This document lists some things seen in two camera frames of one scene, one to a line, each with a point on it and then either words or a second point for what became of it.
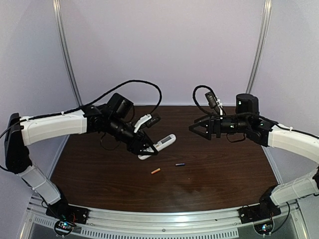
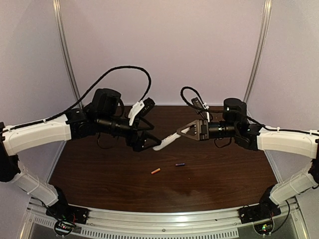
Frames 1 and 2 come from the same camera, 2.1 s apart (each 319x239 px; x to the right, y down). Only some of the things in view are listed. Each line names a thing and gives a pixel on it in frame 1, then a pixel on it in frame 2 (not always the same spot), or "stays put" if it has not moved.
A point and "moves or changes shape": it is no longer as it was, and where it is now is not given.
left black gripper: x=137 y=140 to x=136 y=140
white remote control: x=157 y=146 moves or changes shape
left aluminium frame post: x=58 y=26 stays put
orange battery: x=155 y=171 stays put
